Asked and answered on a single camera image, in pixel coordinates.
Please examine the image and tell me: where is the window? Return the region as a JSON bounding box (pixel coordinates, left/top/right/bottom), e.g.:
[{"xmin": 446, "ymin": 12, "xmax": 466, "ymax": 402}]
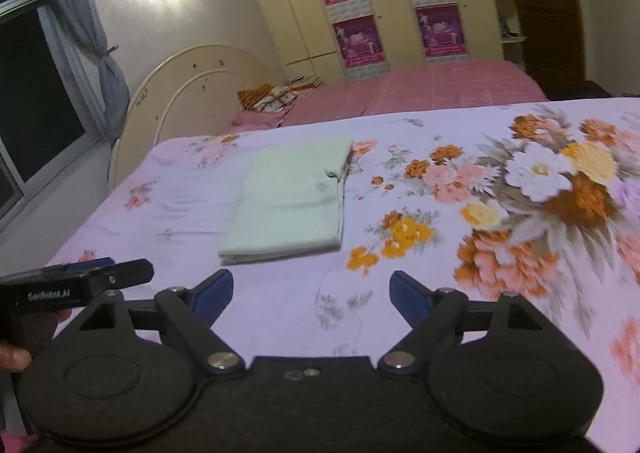
[{"xmin": 0, "ymin": 0, "xmax": 103, "ymax": 226}]

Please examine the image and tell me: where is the orange cloth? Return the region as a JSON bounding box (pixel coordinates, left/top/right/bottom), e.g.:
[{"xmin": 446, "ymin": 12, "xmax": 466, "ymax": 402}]
[{"xmin": 237, "ymin": 86, "xmax": 274, "ymax": 110}]

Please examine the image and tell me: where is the lilac floral blanket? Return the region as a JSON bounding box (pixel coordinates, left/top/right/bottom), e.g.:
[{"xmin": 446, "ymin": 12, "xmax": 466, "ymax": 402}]
[{"xmin": 45, "ymin": 98, "xmax": 640, "ymax": 439}]

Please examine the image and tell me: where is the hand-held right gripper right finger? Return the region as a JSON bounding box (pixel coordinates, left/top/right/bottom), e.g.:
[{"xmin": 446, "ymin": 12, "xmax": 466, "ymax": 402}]
[{"xmin": 377, "ymin": 270, "xmax": 553, "ymax": 378}]

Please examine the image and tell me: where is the pale knit sweater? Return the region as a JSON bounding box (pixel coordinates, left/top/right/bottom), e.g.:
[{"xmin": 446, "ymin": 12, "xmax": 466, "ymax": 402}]
[{"xmin": 218, "ymin": 138, "xmax": 355, "ymax": 267}]

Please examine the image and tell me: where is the grey-blue curtain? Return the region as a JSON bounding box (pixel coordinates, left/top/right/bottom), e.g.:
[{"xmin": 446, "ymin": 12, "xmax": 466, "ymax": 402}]
[{"xmin": 27, "ymin": 0, "xmax": 132, "ymax": 135}]

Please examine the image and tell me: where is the brown wooden door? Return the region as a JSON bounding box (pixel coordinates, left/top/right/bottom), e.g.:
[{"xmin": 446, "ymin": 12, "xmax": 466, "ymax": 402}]
[{"xmin": 502, "ymin": 0, "xmax": 587, "ymax": 84}]

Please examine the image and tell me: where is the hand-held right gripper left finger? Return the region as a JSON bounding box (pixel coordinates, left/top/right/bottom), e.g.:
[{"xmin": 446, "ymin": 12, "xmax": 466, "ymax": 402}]
[{"xmin": 75, "ymin": 269, "xmax": 247, "ymax": 375}]

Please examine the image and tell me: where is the patterned pillow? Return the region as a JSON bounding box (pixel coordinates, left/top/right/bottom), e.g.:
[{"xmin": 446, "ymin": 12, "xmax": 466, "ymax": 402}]
[{"xmin": 252, "ymin": 83, "xmax": 302, "ymax": 113}]

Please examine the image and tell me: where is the cream corner shelf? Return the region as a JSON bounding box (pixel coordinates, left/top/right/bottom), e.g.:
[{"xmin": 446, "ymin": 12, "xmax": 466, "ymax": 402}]
[{"xmin": 477, "ymin": 0, "xmax": 529, "ymax": 72}]

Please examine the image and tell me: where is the pink checked bedsheet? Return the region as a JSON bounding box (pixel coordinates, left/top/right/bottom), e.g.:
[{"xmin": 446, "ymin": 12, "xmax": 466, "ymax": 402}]
[{"xmin": 230, "ymin": 58, "xmax": 549, "ymax": 131}]

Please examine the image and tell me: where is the cream curved headboard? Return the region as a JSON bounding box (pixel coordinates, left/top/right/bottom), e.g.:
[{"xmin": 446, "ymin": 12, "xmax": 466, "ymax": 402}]
[{"xmin": 109, "ymin": 44, "xmax": 277, "ymax": 190}]

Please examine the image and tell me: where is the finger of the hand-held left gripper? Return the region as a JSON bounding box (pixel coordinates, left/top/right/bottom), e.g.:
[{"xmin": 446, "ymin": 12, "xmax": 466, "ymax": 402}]
[{"xmin": 89, "ymin": 258, "xmax": 155, "ymax": 292}]

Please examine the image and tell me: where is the person's left hand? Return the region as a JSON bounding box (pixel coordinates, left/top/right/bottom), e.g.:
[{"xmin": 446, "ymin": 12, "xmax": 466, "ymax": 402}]
[{"xmin": 0, "ymin": 307, "xmax": 74, "ymax": 374}]

